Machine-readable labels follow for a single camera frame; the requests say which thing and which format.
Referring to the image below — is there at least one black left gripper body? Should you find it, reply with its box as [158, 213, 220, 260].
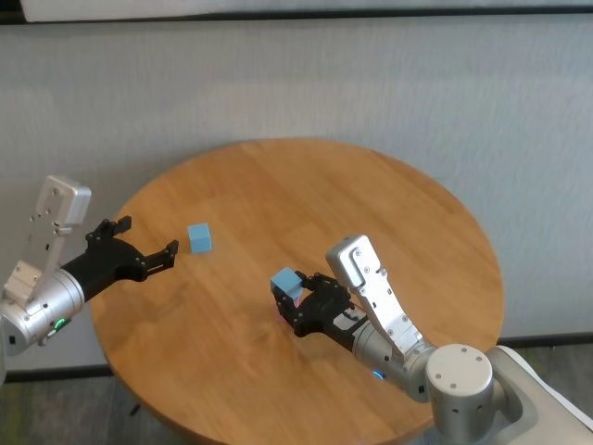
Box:
[59, 230, 149, 303]

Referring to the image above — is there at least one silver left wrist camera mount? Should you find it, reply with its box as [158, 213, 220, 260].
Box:
[2, 174, 93, 316]

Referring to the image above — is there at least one pink cube block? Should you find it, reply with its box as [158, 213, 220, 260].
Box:
[276, 290, 307, 322]

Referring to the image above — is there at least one light blue cube block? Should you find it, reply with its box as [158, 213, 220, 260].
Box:
[270, 267, 306, 302]
[186, 222, 214, 255]

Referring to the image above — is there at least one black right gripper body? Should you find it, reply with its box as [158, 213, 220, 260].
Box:
[290, 287, 368, 352]

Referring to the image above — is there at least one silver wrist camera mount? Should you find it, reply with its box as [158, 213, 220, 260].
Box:
[325, 234, 436, 367]
[2, 174, 93, 316]

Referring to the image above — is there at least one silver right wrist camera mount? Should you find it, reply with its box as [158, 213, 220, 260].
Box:
[325, 234, 436, 367]

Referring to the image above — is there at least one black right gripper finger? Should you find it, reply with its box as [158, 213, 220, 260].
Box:
[301, 272, 349, 303]
[271, 289, 303, 337]

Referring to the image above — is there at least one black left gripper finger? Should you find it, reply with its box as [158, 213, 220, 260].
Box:
[137, 238, 181, 280]
[85, 214, 133, 243]

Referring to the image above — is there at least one white board with black frame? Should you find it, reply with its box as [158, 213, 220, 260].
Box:
[0, 0, 593, 27]

